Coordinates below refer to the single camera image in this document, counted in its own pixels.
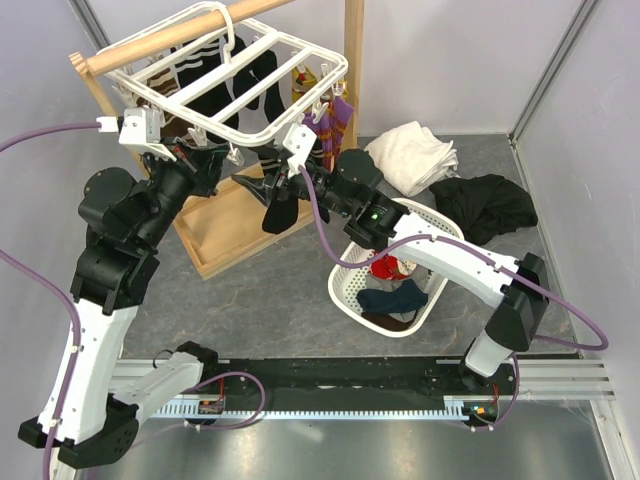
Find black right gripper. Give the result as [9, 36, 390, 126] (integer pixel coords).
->
[231, 137, 354, 218]

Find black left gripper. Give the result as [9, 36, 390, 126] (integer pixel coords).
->
[137, 136, 231, 250]

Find white plastic clip hanger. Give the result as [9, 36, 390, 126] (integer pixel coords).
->
[95, 1, 350, 166]

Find black sock with beige stripes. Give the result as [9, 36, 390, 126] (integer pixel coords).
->
[231, 145, 299, 234]

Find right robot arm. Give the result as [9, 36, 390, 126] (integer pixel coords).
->
[260, 147, 549, 394]

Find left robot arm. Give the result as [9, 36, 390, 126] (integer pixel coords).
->
[18, 138, 229, 470]

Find wooden drying rack stand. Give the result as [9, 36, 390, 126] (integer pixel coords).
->
[69, 1, 364, 279]

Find purple striped sock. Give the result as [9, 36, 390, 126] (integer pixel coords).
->
[303, 96, 354, 171]

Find plain black sock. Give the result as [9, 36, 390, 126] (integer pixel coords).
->
[232, 48, 287, 124]

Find black sock white stripes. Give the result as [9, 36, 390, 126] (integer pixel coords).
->
[169, 35, 249, 131]

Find yellow reindeer sock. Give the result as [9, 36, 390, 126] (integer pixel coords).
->
[291, 66, 318, 103]

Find folded white towel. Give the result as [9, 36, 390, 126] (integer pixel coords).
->
[364, 121, 458, 197]

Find white perforated laundry basket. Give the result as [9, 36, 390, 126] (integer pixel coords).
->
[327, 197, 465, 339]

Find navy blue sock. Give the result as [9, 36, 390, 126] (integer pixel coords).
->
[356, 280, 429, 314]

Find crumpled black cloth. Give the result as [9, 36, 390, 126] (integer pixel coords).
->
[429, 174, 538, 246]

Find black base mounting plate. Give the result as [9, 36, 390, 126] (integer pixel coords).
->
[198, 357, 518, 419]

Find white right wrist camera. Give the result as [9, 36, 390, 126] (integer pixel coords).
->
[283, 123, 317, 179]

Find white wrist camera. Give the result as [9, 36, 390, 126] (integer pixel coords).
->
[119, 106, 176, 161]
[283, 123, 317, 179]

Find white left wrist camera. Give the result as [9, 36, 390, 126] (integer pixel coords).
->
[119, 106, 176, 161]

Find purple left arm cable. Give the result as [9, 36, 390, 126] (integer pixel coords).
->
[0, 121, 101, 480]

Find aluminium rail frame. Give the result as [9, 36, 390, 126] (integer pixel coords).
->
[107, 355, 621, 422]

